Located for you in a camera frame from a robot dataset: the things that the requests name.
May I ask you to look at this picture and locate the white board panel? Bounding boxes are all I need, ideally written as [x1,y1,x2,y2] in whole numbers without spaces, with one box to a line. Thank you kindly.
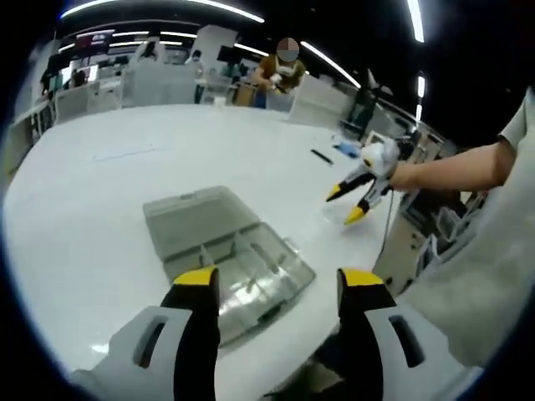
[288,74,353,129]

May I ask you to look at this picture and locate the blue cloth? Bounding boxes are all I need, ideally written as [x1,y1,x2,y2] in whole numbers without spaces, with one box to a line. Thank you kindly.
[334,141,361,158]

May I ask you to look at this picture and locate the translucent white partition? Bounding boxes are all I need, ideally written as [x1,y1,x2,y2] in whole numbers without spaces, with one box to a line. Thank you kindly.
[125,66,197,109]

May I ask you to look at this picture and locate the white robot figure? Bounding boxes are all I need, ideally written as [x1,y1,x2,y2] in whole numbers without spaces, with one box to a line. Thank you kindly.
[135,39,162,63]

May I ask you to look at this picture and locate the transparent grey guide fixture box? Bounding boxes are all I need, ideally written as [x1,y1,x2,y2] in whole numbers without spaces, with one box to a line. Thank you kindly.
[142,185,318,348]

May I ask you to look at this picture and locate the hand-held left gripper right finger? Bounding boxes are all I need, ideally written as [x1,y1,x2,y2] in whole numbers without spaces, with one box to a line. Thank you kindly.
[336,266,482,401]

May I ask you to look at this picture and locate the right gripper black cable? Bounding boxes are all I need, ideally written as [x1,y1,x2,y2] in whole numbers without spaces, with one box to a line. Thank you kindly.
[378,187,398,260]

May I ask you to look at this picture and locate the red display screen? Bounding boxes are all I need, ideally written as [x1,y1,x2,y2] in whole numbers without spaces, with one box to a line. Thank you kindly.
[75,31,114,55]

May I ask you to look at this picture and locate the person's grey shirt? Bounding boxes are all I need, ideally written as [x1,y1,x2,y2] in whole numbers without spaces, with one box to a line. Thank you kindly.
[396,87,535,368]

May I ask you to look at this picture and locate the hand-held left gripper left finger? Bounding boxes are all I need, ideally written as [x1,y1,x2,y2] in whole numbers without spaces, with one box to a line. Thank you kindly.
[69,266,222,401]

